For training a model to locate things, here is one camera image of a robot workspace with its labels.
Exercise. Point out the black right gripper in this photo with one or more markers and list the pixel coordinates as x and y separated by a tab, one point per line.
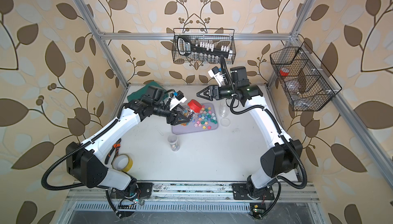
212	89

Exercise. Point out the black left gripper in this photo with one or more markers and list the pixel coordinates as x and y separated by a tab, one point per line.
173	120

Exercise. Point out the clear jar of star candies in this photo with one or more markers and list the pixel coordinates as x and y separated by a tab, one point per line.
224	109

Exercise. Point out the red lidded clear jar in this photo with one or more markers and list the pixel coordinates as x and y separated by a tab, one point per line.
194	107

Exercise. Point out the clear jar lid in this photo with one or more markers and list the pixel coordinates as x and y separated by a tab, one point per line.
225	122

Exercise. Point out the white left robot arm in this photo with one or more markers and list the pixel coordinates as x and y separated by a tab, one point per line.
84	160

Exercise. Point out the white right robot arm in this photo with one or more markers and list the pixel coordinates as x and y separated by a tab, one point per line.
282	160

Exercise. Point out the pile of star candies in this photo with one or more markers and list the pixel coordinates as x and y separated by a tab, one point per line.
206	119

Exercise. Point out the red lidded jar in basket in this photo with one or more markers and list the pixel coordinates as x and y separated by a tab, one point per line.
284	72

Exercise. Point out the lilac plastic tray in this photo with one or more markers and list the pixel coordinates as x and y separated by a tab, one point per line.
186	128

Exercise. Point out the green plastic block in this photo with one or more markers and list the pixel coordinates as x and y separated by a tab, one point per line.
139	93

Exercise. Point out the black socket set holder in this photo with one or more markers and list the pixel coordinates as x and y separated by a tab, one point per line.
191	46

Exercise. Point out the orange black pliers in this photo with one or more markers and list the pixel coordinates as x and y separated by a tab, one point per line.
114	151

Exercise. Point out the yellow tape roll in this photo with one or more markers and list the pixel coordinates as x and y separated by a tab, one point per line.
122	162

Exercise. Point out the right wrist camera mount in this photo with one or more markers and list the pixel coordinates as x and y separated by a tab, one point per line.
236	75

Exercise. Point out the black wire basket back wall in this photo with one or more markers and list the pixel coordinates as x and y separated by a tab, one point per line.
214	34

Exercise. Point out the black wire basket wall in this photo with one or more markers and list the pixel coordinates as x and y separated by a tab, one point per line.
310	84
214	34

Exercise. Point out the black wire basket right wall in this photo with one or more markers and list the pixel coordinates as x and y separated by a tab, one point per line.
310	84

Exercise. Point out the aluminium frame post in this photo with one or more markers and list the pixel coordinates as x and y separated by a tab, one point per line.
292	38

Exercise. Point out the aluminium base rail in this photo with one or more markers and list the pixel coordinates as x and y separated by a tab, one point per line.
167	196

